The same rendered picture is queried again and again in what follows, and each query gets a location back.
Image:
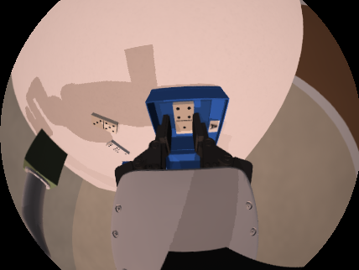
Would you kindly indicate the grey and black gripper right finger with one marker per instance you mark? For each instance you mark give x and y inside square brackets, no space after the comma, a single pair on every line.
[212,155]

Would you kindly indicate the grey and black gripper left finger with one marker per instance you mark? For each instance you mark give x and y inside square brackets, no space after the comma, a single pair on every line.
[154,157]

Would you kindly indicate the blue rack of bins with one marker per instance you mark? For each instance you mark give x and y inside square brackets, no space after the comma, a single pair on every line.
[210,102]

